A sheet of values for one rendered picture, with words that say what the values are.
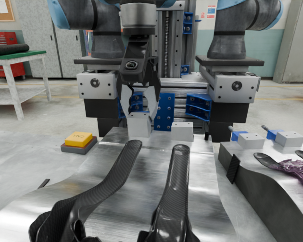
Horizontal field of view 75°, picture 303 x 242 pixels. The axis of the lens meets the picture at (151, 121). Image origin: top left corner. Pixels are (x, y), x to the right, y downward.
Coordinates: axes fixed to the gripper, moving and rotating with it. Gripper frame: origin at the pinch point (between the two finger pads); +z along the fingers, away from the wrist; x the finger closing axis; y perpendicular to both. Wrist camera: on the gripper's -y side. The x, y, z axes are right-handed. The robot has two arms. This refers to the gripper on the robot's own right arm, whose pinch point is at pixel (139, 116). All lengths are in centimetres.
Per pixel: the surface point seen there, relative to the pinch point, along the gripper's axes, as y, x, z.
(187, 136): -2.0, -12.0, 3.2
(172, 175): -14.1, -10.0, 5.4
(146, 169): -14.0, -4.9, 4.9
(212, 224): -27.7, -15.6, 0.6
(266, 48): 562, -197, 15
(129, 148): -7.1, 0.6, 5.1
